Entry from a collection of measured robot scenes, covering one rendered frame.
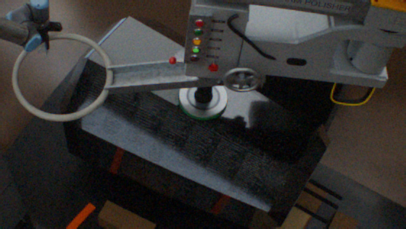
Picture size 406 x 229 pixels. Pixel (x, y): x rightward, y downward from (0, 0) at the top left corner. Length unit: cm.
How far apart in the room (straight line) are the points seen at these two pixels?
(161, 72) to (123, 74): 17
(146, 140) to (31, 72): 136
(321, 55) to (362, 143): 157
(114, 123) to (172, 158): 32
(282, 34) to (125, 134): 94
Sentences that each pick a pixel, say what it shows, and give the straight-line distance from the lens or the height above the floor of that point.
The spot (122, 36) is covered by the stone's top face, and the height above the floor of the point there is 82.
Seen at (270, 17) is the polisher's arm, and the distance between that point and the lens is 231.
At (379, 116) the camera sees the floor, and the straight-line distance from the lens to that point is 398.
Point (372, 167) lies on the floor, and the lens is 374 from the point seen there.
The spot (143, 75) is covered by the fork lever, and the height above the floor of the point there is 94.
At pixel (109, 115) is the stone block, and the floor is 69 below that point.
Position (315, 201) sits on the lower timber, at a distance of 337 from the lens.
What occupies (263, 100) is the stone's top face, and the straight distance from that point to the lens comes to 276.
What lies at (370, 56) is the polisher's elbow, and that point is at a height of 136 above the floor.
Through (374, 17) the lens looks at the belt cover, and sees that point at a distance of 214.
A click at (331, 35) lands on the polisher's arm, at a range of 223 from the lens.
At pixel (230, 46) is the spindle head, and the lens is 225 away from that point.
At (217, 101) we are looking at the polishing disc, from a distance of 269.
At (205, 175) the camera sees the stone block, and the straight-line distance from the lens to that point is 270.
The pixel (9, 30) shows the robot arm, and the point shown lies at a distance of 234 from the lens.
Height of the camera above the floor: 305
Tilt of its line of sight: 56 degrees down
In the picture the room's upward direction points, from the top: 10 degrees clockwise
